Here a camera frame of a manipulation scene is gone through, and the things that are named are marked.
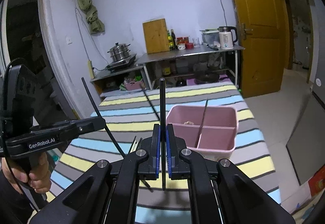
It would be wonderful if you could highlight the grey refrigerator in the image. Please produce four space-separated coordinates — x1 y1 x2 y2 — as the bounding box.
286 91 324 185

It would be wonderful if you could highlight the black induction cooker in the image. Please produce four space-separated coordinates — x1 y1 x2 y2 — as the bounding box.
106 54 137 70

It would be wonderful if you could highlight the pink plastic utensil holder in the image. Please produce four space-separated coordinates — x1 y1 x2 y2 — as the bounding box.
166 105 238 161

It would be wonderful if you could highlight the yellow wooden door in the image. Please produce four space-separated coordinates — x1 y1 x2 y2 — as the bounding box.
234 0 285 98

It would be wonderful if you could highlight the stainless steel steamer pot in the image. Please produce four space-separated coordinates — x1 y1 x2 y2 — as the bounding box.
108 43 130 62

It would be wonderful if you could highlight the dark oil bottle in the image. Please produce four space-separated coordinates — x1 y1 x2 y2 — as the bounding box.
171 29 177 50

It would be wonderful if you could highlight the person's left hand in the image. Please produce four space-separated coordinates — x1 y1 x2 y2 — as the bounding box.
1 153 51 194

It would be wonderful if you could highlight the clear storage container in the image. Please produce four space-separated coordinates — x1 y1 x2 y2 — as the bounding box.
200 29 220 47

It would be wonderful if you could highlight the pink storage basket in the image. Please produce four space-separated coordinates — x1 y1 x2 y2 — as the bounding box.
124 80 144 91

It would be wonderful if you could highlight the wooden cutting board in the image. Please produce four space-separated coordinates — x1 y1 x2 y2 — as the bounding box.
143 18 170 54

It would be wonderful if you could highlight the black chopstick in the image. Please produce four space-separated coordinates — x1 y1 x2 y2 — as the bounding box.
140 85 160 122
159 78 166 191
195 99 209 147
81 77 126 157

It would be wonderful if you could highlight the low wooden side shelf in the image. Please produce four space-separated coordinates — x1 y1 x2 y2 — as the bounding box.
90 65 149 96

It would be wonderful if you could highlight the striped tablecloth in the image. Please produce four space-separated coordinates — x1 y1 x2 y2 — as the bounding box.
30 80 283 224

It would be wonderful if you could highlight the white electric kettle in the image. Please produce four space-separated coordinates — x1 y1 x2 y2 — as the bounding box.
218 26 238 49

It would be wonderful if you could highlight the red lidded jar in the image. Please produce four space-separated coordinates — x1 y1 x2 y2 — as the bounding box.
176 37 186 50

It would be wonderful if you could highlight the metal kitchen shelf table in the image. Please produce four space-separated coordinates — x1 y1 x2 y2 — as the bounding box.
135 44 245 89

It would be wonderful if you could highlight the green hanging cloth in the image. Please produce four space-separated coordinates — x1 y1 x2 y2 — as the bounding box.
77 0 105 34

